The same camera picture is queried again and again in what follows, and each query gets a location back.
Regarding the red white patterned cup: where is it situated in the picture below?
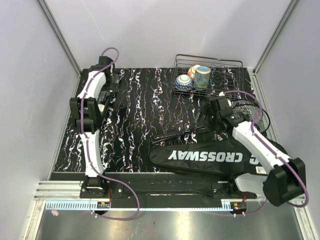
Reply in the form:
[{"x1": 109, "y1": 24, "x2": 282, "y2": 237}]
[{"x1": 187, "y1": 64, "x2": 200, "y2": 80}]

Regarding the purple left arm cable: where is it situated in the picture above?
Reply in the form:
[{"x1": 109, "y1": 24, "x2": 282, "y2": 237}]
[{"x1": 79, "y1": 47, "x2": 141, "y2": 221}]

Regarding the black badminton racket lower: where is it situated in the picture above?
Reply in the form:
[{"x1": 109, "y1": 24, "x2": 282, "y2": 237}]
[{"x1": 151, "y1": 103, "x2": 271, "y2": 145}]

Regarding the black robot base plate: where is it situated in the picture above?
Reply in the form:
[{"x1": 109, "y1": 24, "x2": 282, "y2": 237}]
[{"x1": 79, "y1": 173, "x2": 257, "y2": 211}]

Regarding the black badminton racket upper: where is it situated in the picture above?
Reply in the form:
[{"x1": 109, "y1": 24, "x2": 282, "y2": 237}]
[{"x1": 231, "y1": 99, "x2": 260, "y2": 114}]

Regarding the blue white patterned bowl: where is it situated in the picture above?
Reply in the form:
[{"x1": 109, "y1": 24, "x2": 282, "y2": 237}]
[{"x1": 174, "y1": 74, "x2": 193, "y2": 92}]

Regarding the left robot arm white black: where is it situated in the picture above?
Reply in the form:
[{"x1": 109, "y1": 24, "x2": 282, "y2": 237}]
[{"x1": 69, "y1": 56, "x2": 119, "y2": 198}]

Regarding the small pink object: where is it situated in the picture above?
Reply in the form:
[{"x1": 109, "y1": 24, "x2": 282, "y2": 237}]
[{"x1": 51, "y1": 210, "x2": 59, "y2": 217}]

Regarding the black shuttlecock tube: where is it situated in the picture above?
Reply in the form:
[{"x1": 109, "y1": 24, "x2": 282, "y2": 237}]
[{"x1": 97, "y1": 91, "x2": 114, "y2": 113}]

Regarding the light blue butterfly cup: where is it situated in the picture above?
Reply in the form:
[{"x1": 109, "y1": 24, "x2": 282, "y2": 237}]
[{"x1": 193, "y1": 66, "x2": 211, "y2": 91}]

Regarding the black badminton racket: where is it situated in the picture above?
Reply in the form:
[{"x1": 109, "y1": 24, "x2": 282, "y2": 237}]
[
  {"x1": 151, "y1": 103, "x2": 271, "y2": 145},
  {"x1": 231, "y1": 99, "x2": 260, "y2": 114}
]

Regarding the dark wire dish rack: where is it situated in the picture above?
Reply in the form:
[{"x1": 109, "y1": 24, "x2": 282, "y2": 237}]
[{"x1": 171, "y1": 54, "x2": 247, "y2": 97}]

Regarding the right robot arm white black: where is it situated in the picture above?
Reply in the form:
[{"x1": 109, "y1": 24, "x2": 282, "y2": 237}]
[{"x1": 197, "y1": 96, "x2": 309, "y2": 207}]

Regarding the black Crossway racket bag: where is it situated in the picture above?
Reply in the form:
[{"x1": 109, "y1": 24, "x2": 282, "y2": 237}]
[{"x1": 149, "y1": 139, "x2": 266, "y2": 178}]

